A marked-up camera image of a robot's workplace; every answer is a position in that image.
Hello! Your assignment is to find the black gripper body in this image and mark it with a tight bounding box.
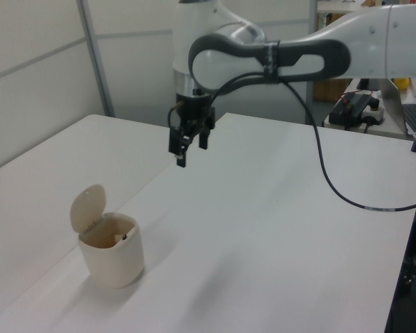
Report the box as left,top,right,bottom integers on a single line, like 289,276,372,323
174,93,215,126

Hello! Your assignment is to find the small cream lidded bin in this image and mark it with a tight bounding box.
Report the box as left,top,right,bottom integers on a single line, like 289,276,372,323
69,183,146,289

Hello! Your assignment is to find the black electronics box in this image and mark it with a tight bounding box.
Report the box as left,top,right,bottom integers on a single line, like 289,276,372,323
332,91,374,125

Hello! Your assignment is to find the grey emergency stop button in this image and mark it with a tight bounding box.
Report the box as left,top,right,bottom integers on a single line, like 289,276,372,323
363,99,386,126

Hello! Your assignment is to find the silver laptop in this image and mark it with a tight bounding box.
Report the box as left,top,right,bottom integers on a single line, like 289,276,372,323
379,78,416,137

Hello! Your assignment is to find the grey metal partition post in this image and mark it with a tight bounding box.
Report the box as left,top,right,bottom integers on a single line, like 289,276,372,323
77,0,116,118
304,0,318,126

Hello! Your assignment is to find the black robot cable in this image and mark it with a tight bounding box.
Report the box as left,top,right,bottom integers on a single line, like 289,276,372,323
206,70,416,213

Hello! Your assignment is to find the black metal frame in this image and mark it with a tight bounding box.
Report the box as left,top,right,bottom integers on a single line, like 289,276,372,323
384,166,416,333

